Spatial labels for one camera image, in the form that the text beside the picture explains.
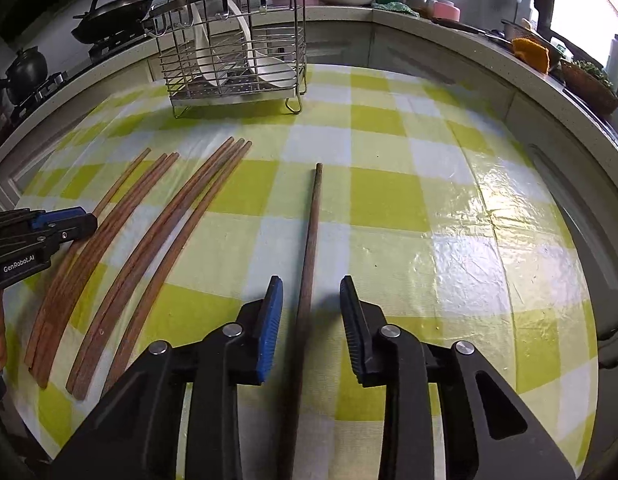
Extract dark handled knife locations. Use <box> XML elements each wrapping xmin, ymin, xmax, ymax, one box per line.
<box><xmin>431</xmin><ymin>16</ymin><xmax>512</xmax><ymax>43</ymax></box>

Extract black wok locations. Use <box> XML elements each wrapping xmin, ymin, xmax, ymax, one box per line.
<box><xmin>71</xmin><ymin>0</ymin><xmax>205</xmax><ymax>43</ymax></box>

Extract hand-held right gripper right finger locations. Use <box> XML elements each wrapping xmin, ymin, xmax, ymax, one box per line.
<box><xmin>339</xmin><ymin>275</ymin><xmax>577</xmax><ymax>480</ymax></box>

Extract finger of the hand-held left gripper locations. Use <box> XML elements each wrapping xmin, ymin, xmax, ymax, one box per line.
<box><xmin>31</xmin><ymin>207</ymin><xmax>86</xmax><ymax>232</ymax></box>
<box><xmin>38</xmin><ymin>213</ymin><xmax>99</xmax><ymax>254</ymax></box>

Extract green cloth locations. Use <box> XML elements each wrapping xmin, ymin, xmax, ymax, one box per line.
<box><xmin>371</xmin><ymin>1</ymin><xmax>420</xmax><ymax>16</ymax></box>

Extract yellow capped spray bottle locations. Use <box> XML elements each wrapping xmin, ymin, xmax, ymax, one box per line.
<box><xmin>522</xmin><ymin>0</ymin><xmax>545</xmax><ymax>28</ymax></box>

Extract white bottle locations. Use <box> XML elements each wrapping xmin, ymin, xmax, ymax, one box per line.
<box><xmin>605</xmin><ymin>32</ymin><xmax>618</xmax><ymax>93</ymax></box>

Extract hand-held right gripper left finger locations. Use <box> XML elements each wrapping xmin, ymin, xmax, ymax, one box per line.
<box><xmin>51</xmin><ymin>275</ymin><xmax>285</xmax><ymax>480</ymax></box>

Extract black gas stove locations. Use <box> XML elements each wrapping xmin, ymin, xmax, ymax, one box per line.
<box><xmin>0</xmin><ymin>22</ymin><xmax>162</xmax><ymax>126</ymax></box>

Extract pink container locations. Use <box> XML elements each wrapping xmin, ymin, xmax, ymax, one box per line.
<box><xmin>433</xmin><ymin>1</ymin><xmax>462</xmax><ymax>23</ymax></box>

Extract wicker basket of greens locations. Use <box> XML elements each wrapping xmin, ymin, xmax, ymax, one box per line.
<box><xmin>559</xmin><ymin>60</ymin><xmax>618</xmax><ymax>115</ymax></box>

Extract black clay pot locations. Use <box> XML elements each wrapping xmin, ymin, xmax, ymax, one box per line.
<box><xmin>6</xmin><ymin>46</ymin><xmax>50</xmax><ymax>92</ymax></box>

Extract steel colander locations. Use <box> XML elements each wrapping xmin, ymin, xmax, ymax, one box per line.
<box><xmin>502</xmin><ymin>19</ymin><xmax>565</xmax><ymax>68</ymax></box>

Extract steel wire dish rack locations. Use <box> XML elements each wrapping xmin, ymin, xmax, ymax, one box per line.
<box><xmin>143</xmin><ymin>0</ymin><xmax>308</xmax><ymax>120</ymax></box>

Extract white bowl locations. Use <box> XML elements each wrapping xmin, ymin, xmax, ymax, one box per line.
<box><xmin>249</xmin><ymin>52</ymin><xmax>296</xmax><ymax>92</ymax></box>

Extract white ceramic spoons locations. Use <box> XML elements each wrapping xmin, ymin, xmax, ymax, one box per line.
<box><xmin>193</xmin><ymin>7</ymin><xmax>250</xmax><ymax>88</ymax></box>

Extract orange cloth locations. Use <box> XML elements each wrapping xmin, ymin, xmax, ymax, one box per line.
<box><xmin>512</xmin><ymin>37</ymin><xmax>550</xmax><ymax>75</ymax></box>

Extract white ceramic spoon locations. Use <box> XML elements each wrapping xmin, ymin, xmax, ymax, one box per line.
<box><xmin>228</xmin><ymin>0</ymin><xmax>254</xmax><ymax>78</ymax></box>

